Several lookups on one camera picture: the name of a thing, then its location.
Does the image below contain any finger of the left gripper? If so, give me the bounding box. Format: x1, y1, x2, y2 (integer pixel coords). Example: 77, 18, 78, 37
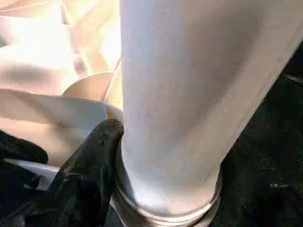
0, 164, 50, 213
0, 130, 49, 165

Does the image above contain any white plastic table leg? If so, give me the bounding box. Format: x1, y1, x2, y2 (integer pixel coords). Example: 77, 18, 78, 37
111, 0, 303, 227

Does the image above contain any white plastic table top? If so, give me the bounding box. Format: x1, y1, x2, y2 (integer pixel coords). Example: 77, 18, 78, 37
0, 0, 125, 191

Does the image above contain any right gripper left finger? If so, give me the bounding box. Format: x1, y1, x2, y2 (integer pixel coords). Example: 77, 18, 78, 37
0, 118, 125, 227

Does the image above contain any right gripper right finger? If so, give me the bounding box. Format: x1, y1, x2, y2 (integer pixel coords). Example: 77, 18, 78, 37
215, 163, 303, 227

